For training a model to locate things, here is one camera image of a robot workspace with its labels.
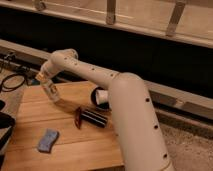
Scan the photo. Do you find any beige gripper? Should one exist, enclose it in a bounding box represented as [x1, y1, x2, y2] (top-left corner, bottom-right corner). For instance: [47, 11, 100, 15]
[41, 80, 60, 102]

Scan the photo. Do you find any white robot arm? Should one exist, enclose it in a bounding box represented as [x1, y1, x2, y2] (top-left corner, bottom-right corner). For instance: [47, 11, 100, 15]
[36, 49, 175, 171]

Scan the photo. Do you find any black object at left edge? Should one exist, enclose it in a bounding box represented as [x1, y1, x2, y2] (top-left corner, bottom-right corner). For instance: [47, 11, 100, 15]
[0, 100, 15, 168]

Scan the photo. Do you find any black and white tape roll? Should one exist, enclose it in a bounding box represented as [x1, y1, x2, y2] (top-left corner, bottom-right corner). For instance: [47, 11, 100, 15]
[90, 87, 109, 111]

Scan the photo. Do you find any blue sponge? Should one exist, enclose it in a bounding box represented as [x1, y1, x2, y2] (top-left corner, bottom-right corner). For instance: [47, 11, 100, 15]
[37, 129, 59, 153]

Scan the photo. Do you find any black cable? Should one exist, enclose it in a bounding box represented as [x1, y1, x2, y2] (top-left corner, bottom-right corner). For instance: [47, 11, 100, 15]
[0, 53, 34, 94]

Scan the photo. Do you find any metal rail bracket left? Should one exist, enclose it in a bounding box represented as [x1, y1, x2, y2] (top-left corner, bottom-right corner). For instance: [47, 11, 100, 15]
[34, 0, 46, 11]

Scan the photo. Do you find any metal rail bracket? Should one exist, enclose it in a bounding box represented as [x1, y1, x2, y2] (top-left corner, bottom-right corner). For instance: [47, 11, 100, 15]
[34, 0, 46, 11]
[106, 0, 116, 25]
[166, 0, 186, 37]

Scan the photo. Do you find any metal rail bracket right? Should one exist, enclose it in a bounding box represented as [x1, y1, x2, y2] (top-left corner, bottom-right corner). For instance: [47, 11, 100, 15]
[166, 0, 186, 37]

